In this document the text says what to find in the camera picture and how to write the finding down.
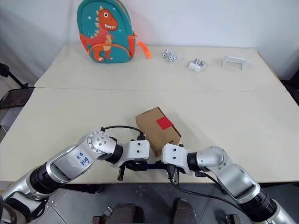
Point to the black mesh seat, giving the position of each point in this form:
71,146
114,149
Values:
15,98

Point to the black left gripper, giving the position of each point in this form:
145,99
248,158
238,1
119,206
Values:
121,173

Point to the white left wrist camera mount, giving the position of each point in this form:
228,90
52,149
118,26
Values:
137,151

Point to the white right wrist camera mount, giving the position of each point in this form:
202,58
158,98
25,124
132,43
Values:
174,155

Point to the dark rounded shape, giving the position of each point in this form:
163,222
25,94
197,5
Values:
184,212
127,213

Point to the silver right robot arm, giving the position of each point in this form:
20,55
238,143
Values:
233,172

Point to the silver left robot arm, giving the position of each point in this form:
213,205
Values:
70,163

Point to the red tape patch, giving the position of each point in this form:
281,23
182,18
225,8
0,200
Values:
164,123

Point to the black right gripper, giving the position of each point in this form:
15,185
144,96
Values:
173,173

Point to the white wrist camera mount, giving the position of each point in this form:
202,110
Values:
174,155
137,151

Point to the teal dinosaur backpack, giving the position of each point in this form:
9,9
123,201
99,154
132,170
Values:
105,35

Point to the black tripod stand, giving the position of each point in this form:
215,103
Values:
14,78

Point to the brown cardboard box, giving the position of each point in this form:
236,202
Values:
149,130

